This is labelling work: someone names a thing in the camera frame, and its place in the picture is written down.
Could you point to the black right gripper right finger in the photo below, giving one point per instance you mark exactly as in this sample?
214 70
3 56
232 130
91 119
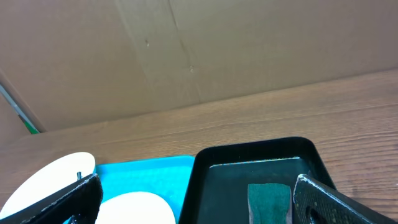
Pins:
316 202

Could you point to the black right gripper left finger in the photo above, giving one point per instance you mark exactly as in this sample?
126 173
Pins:
79 201

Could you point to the light blue plate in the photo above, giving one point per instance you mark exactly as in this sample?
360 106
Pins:
48 180

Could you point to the green scrubbing sponge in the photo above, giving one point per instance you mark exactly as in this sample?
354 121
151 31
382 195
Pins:
270 203

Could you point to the blue plastic tray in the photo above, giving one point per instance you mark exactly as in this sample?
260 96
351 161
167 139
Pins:
166 177

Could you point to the black rectangular tray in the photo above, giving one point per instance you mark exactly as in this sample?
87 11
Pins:
217 191

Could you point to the pink plate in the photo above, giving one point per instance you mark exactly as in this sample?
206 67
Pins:
135 208

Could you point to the brown cardboard backdrop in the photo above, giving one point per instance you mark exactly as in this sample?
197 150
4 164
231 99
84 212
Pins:
70 63

